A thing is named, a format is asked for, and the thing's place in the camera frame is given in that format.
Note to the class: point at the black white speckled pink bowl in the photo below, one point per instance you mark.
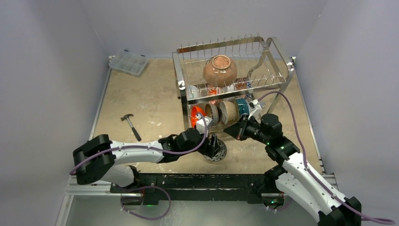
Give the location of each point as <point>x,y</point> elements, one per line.
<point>219,153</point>

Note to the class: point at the black hammer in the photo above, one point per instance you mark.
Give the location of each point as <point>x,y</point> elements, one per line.
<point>127,118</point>

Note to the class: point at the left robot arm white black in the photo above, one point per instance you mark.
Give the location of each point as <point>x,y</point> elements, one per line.
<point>103,159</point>

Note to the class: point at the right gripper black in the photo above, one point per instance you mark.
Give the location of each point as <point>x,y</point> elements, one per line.
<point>242,128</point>

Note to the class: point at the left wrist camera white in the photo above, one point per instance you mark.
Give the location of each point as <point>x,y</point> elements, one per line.
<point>203,123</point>

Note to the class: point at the beige bowl brown rim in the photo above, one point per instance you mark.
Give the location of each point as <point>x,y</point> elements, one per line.
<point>220,71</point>

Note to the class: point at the orange white floral bowl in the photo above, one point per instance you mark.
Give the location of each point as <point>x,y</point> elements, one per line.
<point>215,91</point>

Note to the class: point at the orange diamond pattern bowl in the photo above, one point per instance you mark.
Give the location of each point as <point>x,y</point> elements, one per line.
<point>242,83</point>

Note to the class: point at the white bowl teal outside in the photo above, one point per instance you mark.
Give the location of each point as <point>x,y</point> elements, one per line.
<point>242,106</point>

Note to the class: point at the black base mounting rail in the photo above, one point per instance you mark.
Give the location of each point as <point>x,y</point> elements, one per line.
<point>250,188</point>

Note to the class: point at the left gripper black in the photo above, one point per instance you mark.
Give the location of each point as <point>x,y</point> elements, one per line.
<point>208,149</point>

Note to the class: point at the stainless steel dish rack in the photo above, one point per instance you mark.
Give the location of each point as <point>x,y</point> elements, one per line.
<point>262,61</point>

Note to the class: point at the beige bowl dark patterned outside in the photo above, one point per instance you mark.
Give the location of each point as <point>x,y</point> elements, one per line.
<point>214,113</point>

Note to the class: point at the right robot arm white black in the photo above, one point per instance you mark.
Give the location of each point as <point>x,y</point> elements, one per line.
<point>294,175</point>

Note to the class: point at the white bowl brown outside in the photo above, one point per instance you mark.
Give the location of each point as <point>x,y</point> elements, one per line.
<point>229,112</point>

